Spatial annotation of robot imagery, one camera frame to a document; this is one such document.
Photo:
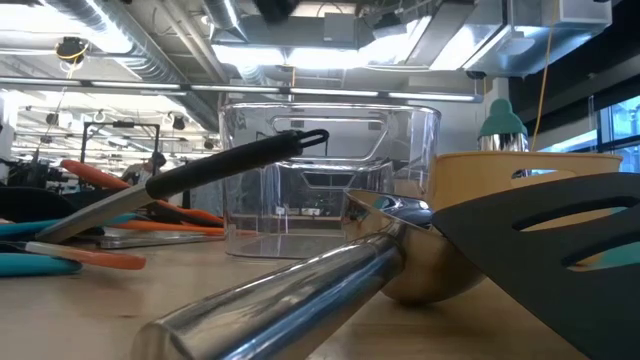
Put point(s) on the steel-shafted black slotted turner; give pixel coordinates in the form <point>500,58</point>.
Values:
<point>500,260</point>

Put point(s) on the silver rectangular ventilation duct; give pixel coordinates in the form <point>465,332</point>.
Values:
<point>525,45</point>

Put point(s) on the orange silicone spatula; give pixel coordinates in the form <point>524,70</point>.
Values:
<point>175,228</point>
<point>90,174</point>

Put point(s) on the metal fork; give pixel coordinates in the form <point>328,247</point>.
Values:
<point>150,241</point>

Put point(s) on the person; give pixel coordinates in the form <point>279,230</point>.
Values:
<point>145,172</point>

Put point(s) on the steel-shafted black solid spatula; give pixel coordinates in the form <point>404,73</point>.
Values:
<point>225,165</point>

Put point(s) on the long linear light fixture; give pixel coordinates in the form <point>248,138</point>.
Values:
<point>235,88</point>

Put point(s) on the black metal rack frame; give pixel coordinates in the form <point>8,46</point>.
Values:
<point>120,124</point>

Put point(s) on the large glass window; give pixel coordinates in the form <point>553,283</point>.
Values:
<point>625,120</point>

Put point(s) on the teal translucent tray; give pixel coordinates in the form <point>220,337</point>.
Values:
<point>622,255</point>

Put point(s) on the silver metal scoop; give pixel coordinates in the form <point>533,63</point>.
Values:
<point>300,300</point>

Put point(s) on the teal-capped steel bottle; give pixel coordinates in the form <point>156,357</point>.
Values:
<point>502,125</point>

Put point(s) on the yellow plastic bin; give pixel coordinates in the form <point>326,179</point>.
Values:
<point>470,185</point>

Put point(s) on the silver spiral ventilation duct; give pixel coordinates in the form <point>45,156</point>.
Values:
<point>145,55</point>

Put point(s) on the clear plastic container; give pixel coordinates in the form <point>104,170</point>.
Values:
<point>350,150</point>

